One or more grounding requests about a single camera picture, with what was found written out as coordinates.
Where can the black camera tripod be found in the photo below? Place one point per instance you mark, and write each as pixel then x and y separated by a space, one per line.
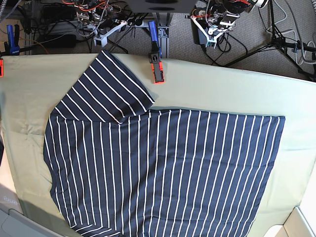
pixel 278 42

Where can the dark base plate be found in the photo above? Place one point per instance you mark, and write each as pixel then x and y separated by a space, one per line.
pixel 170 6

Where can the aluminium frame post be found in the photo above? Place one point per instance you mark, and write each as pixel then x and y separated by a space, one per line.
pixel 163 21

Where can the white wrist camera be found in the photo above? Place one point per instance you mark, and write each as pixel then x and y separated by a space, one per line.
pixel 102 40
pixel 212 31

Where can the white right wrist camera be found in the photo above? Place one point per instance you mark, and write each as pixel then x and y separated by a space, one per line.
pixel 102 40

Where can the navy white striped T-shirt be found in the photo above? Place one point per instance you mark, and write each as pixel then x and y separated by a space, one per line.
pixel 121 169

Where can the blue orange centre clamp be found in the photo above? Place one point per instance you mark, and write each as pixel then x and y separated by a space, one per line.
pixel 155 54

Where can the grey plastic bin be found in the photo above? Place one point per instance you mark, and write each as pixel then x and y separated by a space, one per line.
pixel 15 224

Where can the blue orange clamp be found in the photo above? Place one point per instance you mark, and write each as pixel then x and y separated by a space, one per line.
pixel 11 46
pixel 155 54

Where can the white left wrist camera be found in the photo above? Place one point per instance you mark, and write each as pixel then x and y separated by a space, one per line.
pixel 212 31

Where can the light green table cloth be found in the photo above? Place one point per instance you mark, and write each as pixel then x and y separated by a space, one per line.
pixel 33 85

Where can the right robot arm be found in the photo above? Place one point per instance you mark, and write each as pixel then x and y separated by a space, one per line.
pixel 97 16

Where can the black power brick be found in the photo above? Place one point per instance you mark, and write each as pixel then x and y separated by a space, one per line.
pixel 198 36

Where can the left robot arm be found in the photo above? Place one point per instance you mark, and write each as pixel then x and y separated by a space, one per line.
pixel 219 16

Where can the blue orange left clamp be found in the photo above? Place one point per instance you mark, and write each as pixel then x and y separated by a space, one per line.
pixel 11 46

